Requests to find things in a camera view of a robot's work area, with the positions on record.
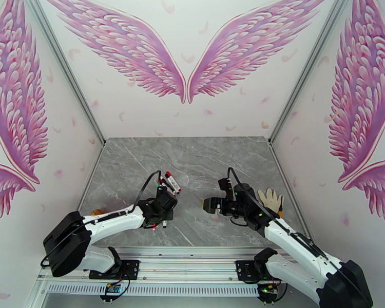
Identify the red whiteboard marker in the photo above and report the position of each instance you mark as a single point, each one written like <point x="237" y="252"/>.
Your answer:
<point x="173" y="181"/>
<point x="166" y="185"/>

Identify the black whiteboard marker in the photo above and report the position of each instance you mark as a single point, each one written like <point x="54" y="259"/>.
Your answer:
<point x="160" y="181"/>

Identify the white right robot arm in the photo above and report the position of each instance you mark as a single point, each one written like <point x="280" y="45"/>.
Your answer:
<point x="292" y="239"/>

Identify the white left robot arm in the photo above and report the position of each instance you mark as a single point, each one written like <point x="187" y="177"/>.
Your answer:
<point x="115" y="222"/>

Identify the beige work glove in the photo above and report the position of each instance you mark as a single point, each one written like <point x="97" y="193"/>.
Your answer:
<point x="271" y="201"/>

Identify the small orange object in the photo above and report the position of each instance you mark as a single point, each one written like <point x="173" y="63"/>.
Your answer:
<point x="97" y="212"/>

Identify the small green circuit board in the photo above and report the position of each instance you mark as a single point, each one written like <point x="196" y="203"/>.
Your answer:
<point x="113" y="288"/>
<point x="268" y="288"/>

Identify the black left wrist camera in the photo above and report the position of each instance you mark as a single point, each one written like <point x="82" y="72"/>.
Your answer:
<point x="168" y="194"/>

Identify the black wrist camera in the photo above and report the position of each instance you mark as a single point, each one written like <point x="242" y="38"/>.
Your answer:
<point x="168" y="194"/>
<point x="225" y="184"/>

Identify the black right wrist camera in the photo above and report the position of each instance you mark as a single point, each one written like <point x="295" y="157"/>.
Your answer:
<point x="225" y="184"/>

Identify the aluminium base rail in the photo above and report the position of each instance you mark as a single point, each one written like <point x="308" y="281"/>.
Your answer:
<point x="186" y="268"/>

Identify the aluminium frame post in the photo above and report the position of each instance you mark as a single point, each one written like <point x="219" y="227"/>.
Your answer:
<point x="309" y="69"/>

